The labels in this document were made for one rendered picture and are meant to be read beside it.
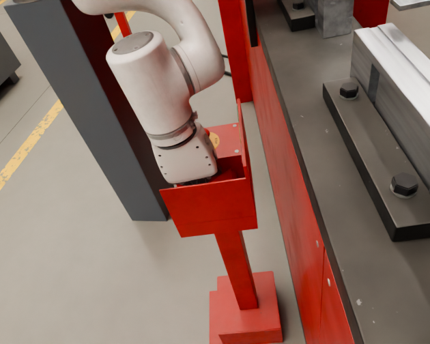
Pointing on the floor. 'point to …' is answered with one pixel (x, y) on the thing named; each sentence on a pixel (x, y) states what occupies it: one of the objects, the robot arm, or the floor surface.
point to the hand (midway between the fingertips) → (201, 190)
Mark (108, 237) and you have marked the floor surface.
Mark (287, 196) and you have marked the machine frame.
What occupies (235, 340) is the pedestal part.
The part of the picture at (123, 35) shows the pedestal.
